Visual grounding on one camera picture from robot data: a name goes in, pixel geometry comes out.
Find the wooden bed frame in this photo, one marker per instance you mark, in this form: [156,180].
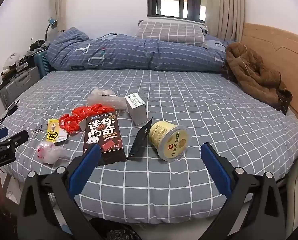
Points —
[276,47]

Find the dark brown cookie box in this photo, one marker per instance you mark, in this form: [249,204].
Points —
[104,135]

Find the black power adapter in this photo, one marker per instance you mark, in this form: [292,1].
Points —
[13,107]

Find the blue desk lamp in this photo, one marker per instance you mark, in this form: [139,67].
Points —
[52,23]

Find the white plastic appliance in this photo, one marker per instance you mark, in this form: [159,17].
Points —
[11,60]

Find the clear bubble wrap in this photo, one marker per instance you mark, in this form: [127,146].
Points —
[109,101]

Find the black paper packet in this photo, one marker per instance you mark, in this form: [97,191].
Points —
[140,140]

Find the teal suitcase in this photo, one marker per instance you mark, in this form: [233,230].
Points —
[42,63]

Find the grey checked mattress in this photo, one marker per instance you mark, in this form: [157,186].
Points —
[189,100]

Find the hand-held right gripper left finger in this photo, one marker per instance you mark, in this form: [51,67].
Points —
[85,167]

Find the blue striped duvet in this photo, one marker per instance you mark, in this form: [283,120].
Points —
[139,52]

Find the small white box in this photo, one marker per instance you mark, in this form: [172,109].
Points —
[136,107]

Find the brown jacket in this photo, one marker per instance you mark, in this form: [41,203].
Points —
[251,75]

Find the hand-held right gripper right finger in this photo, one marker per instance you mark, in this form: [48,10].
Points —
[217,170]

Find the small silver wrapper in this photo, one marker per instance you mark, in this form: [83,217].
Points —
[37,129]

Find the grey checked pillow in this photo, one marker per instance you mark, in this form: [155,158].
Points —
[169,32]

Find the yellow yogurt cup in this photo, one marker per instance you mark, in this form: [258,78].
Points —
[164,135]

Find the red plastic bag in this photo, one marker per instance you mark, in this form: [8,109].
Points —
[89,111]

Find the dark framed window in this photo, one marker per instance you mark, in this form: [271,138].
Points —
[176,0]

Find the yellow snack packet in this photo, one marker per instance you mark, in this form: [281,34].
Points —
[55,132]

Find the silver suitcase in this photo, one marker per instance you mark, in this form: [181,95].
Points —
[21,82]

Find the white plastic bag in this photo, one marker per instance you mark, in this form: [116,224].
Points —
[50,152]

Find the beige curtain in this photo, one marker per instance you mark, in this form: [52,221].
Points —
[61,5]
[229,7]

